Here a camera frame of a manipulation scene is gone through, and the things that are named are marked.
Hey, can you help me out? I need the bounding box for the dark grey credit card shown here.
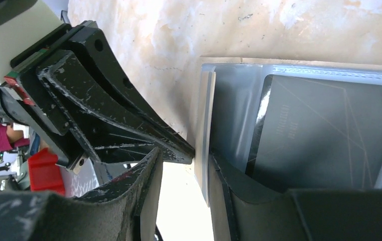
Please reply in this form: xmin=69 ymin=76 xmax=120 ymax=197
xmin=245 ymin=74 xmax=382 ymax=192

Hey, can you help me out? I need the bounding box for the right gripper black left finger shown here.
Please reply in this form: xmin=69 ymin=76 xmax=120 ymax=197
xmin=0 ymin=148 xmax=163 ymax=240

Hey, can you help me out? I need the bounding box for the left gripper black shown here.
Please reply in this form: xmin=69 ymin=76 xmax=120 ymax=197
xmin=2 ymin=20 xmax=195 ymax=174

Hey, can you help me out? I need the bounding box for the beige leather card holder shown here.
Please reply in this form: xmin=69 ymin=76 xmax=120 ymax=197
xmin=188 ymin=57 xmax=382 ymax=201

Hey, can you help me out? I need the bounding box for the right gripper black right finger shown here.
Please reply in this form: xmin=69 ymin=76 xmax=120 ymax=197
xmin=208 ymin=154 xmax=382 ymax=240

